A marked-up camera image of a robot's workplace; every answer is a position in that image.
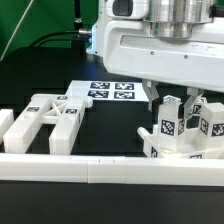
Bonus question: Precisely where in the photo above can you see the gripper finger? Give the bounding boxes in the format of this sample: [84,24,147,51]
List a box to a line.
[142,80,159,111]
[184,87,204,119]

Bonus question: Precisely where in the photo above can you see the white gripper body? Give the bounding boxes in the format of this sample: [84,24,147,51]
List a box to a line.
[103,17,224,92]

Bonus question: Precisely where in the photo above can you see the white chair seat block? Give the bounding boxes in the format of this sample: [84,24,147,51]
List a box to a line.
[137,125,224,159]

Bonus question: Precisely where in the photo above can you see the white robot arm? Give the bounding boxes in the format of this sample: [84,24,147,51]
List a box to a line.
[87,0,224,118]

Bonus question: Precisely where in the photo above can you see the white tagged cube right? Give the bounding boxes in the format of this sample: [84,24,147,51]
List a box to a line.
[193,97,207,116]

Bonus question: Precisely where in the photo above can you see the white marker base sheet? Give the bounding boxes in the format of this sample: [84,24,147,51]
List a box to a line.
[66,80,148,102]

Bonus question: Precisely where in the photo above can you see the black pole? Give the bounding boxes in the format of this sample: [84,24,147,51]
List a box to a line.
[74,0,83,30]

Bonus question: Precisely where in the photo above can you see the black cable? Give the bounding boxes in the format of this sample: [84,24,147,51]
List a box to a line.
[29,30,92,48]

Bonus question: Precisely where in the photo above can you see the white chair back frame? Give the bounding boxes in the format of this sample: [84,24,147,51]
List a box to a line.
[3,94,93,155]

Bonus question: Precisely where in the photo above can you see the white cable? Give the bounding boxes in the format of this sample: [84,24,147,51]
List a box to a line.
[0,0,36,61]

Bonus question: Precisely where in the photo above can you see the white U-shaped fence frame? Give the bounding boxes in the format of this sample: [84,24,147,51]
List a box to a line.
[0,108,224,187]

